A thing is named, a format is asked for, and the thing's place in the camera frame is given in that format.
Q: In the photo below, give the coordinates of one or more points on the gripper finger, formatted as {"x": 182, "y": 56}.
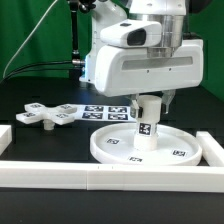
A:
{"x": 167, "y": 98}
{"x": 136, "y": 110}

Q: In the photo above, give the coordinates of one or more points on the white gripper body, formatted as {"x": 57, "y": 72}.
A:
{"x": 119, "y": 71}

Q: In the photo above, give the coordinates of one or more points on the white round table top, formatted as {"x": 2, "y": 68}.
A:
{"x": 114, "y": 144}

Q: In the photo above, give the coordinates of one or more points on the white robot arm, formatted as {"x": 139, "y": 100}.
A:
{"x": 169, "y": 13}

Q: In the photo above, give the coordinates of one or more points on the white marker sheet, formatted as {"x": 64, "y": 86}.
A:
{"x": 100, "y": 112}

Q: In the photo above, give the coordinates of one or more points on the white right fence bar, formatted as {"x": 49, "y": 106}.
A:
{"x": 213, "y": 152}

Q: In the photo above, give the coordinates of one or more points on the white fence bar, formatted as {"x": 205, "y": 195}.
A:
{"x": 17, "y": 174}
{"x": 213, "y": 152}
{"x": 5, "y": 137}

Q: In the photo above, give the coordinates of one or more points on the white cross-shaped table base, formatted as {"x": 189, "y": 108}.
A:
{"x": 50, "y": 116}

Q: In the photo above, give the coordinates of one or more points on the white left fence bar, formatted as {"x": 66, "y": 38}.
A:
{"x": 5, "y": 137}

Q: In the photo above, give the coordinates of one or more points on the white front fence bar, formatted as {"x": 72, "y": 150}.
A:
{"x": 17, "y": 174}

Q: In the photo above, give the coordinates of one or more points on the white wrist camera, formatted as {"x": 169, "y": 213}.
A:
{"x": 132, "y": 33}

